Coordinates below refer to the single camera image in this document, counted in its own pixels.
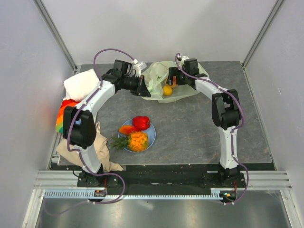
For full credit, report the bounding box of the grey slotted cable duct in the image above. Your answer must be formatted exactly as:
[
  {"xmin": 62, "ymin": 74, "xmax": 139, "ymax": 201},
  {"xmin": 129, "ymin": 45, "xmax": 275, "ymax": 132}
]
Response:
[{"xmin": 44, "ymin": 189, "xmax": 235, "ymax": 200}]

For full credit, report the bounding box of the aluminium corner post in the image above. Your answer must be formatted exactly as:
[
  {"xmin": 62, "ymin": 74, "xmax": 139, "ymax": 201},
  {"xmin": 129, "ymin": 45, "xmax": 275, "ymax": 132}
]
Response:
[
  {"xmin": 33, "ymin": 0, "xmax": 78, "ymax": 73},
  {"xmin": 241, "ymin": 0, "xmax": 285, "ymax": 70}
]

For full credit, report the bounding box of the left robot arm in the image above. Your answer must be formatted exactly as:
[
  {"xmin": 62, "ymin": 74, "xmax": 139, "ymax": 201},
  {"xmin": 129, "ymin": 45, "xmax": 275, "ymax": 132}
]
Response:
[{"xmin": 63, "ymin": 60, "xmax": 151, "ymax": 187}]

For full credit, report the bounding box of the red fake apple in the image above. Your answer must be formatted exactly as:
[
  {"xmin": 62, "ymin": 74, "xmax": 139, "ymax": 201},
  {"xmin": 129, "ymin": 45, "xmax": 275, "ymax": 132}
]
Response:
[{"xmin": 132, "ymin": 116, "xmax": 151, "ymax": 131}]

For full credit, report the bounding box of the white folded towel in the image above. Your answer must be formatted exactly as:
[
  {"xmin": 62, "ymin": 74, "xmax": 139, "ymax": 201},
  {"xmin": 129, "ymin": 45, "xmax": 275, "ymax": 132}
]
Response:
[{"xmin": 64, "ymin": 68, "xmax": 100, "ymax": 102}]

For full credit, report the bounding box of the blue plastic plate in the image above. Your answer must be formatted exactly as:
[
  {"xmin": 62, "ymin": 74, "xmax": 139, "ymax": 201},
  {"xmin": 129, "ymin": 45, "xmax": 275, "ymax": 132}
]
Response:
[{"xmin": 118, "ymin": 119, "xmax": 156, "ymax": 153}]

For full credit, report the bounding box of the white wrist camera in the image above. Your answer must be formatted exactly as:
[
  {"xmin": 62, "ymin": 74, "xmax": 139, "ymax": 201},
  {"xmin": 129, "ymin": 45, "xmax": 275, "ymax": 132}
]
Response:
[
  {"xmin": 133, "ymin": 59, "xmax": 147, "ymax": 77},
  {"xmin": 177, "ymin": 54, "xmax": 189, "ymax": 68}
]

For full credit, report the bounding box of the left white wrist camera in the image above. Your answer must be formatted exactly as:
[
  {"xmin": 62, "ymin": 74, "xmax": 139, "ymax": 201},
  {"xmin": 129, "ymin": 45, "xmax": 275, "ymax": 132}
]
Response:
[{"xmin": 133, "ymin": 59, "xmax": 147, "ymax": 77}]

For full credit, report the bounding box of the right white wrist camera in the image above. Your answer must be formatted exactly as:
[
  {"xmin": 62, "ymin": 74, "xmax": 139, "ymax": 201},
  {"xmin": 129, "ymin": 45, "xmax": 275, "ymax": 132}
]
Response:
[{"xmin": 177, "ymin": 54, "xmax": 189, "ymax": 68}]

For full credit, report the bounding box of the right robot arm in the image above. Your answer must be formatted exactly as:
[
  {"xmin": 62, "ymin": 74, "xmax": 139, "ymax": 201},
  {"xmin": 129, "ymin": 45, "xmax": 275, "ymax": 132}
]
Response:
[{"xmin": 166, "ymin": 53, "xmax": 242, "ymax": 187}]

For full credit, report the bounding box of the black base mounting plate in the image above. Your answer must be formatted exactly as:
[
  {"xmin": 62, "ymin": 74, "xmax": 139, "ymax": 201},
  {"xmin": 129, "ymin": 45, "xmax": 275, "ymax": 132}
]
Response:
[{"xmin": 77, "ymin": 165, "xmax": 249, "ymax": 200}]

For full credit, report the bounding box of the small orange fake fruit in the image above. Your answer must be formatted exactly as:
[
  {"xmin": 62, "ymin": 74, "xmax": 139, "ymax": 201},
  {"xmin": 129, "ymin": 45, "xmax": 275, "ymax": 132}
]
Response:
[{"xmin": 163, "ymin": 85, "xmax": 173, "ymax": 96}]

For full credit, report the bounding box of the pale green plastic bag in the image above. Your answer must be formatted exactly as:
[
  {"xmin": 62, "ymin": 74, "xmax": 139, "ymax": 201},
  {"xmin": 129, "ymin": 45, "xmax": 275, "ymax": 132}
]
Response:
[{"xmin": 142, "ymin": 61, "xmax": 199, "ymax": 103}]

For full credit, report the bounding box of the right aluminium corner post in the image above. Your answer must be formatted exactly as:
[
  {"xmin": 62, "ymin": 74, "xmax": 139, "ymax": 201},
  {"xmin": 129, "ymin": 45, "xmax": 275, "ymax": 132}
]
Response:
[{"xmin": 241, "ymin": 0, "xmax": 285, "ymax": 70}]

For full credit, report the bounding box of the fake pineapple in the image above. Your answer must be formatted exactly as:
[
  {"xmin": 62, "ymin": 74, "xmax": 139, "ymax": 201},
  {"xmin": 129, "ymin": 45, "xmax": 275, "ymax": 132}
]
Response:
[{"xmin": 112, "ymin": 132, "xmax": 149, "ymax": 152}]

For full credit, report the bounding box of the rainbow striped cloth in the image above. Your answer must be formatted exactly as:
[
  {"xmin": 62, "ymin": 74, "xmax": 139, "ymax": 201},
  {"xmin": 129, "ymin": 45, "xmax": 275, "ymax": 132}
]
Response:
[{"xmin": 56, "ymin": 99, "xmax": 79, "ymax": 134}]

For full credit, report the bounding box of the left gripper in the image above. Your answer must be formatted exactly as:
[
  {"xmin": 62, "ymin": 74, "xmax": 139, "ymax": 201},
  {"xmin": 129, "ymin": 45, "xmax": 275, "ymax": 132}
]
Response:
[{"xmin": 122, "ymin": 75, "xmax": 151, "ymax": 98}]

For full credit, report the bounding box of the left aluminium corner post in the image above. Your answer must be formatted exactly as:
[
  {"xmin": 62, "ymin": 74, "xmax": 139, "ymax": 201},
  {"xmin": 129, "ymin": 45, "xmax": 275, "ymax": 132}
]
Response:
[{"xmin": 33, "ymin": 0, "xmax": 78, "ymax": 73}]

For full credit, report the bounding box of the beige crumpled cloth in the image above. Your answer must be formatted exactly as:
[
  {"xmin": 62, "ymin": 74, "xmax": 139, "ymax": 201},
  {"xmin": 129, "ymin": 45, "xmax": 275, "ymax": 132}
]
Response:
[{"xmin": 56, "ymin": 121, "xmax": 124, "ymax": 172}]

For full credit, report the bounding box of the red yellow fake mango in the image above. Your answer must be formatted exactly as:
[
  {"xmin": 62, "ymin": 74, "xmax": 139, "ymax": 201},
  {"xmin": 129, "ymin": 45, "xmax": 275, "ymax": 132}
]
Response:
[{"xmin": 119, "ymin": 125, "xmax": 140, "ymax": 135}]

